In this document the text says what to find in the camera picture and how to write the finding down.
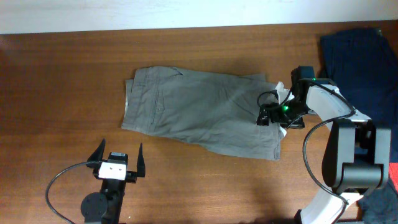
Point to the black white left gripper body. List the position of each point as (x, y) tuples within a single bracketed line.
[(130, 177)]

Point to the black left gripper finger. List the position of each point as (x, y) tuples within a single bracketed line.
[(141, 167), (97, 156)]

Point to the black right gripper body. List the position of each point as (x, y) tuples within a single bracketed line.
[(290, 114)]

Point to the grey shorts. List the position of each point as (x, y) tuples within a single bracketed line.
[(214, 110)]

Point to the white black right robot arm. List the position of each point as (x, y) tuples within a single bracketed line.
[(356, 158)]

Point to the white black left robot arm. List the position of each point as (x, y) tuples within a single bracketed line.
[(105, 205)]

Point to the navy blue folded garment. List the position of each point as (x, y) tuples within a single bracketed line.
[(364, 67)]

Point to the red cloth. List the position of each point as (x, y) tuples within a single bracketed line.
[(393, 173)]

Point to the dark teal garment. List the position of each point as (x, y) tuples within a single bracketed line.
[(380, 207)]

